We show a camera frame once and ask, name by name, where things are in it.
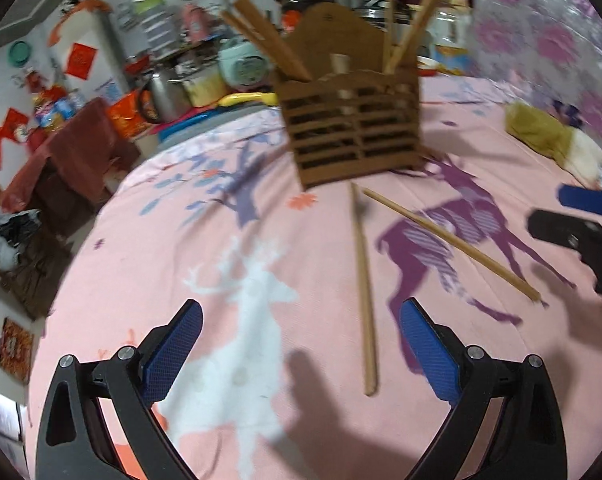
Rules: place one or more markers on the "red covered side table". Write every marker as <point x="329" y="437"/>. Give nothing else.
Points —
<point x="82" y="151"/>

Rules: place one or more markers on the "cooking oil bottle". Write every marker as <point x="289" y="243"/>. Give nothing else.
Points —
<point x="451" y="29"/>

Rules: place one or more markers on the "green white plush cloth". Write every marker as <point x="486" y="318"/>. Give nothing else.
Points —
<point x="570" y="148"/>

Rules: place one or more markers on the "pile of grey clothes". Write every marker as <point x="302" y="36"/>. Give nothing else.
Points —
<point x="16" y="231"/>

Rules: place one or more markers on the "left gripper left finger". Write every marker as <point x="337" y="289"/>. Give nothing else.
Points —
<point x="73" y="438"/>

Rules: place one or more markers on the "wooden chopstick holder box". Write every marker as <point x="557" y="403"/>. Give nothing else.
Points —
<point x="351" y="119"/>

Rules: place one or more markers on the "green rice cooker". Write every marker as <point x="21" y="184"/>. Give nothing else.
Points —
<point x="242" y="65"/>

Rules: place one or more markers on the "yellow ladle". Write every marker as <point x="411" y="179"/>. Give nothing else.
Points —
<point x="233" y="99"/>

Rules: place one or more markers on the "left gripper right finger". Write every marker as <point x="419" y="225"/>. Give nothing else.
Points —
<point x="528" y="438"/>

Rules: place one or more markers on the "pink deer tablecloth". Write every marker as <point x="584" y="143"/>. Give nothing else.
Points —
<point x="274" y="386"/>

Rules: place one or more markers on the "painted wooden chopstick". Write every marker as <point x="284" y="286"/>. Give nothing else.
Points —
<point x="474" y="253"/>

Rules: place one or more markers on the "steel kettle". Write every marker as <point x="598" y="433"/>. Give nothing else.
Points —
<point x="162" y="98"/>

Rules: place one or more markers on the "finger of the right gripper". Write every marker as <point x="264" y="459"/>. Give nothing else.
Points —
<point x="560" y="229"/>
<point x="580" y="198"/>

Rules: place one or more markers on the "silver pressure cooker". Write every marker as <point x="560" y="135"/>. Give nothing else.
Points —
<point x="374" y="12"/>

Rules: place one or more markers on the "cream pot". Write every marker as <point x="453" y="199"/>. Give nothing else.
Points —
<point x="204" y="84"/>

